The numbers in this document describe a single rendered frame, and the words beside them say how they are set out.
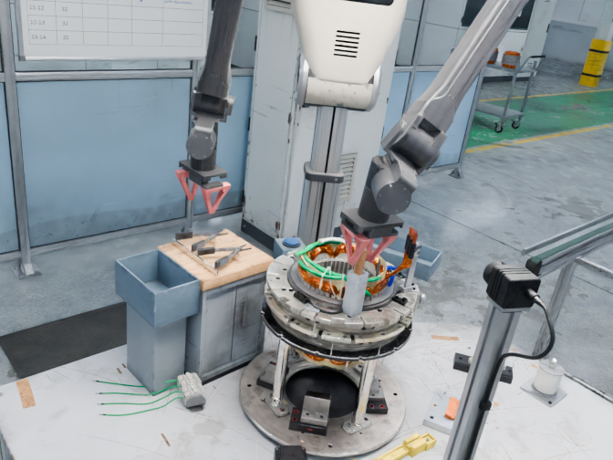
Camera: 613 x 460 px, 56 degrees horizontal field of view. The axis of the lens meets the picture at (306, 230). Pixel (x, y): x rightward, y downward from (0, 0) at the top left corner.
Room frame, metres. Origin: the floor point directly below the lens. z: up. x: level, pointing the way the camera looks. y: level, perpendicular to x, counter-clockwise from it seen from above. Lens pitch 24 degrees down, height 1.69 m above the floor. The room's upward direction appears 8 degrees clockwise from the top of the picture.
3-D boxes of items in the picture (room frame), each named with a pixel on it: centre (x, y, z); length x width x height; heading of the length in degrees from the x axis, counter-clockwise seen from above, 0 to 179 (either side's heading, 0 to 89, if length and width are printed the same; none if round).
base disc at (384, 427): (1.08, -0.09, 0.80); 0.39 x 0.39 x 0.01
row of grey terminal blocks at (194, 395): (1.02, 0.21, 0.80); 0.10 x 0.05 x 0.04; 28
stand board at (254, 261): (1.19, 0.20, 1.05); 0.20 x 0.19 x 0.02; 137
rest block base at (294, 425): (0.96, -0.06, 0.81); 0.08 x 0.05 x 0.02; 86
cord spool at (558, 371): (1.22, -0.66, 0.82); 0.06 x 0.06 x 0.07
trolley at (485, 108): (8.10, -2.20, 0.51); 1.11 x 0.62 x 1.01; 50
